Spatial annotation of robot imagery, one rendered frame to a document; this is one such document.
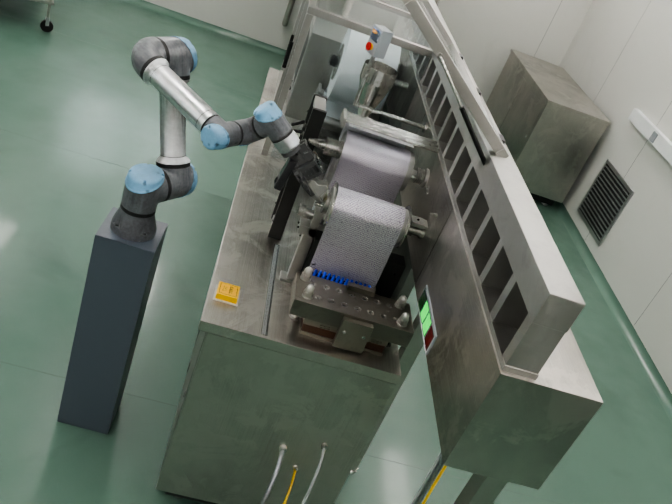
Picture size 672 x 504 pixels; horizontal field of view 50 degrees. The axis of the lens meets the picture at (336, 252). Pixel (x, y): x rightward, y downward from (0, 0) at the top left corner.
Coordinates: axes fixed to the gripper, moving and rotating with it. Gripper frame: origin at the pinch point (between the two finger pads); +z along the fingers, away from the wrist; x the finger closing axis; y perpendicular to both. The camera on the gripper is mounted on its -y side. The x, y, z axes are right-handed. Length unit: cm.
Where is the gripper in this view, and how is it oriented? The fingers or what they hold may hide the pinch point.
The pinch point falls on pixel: (318, 200)
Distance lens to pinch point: 229.8
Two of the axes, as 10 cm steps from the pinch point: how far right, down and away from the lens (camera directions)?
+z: 5.1, 7.3, 4.5
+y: 8.6, -4.3, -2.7
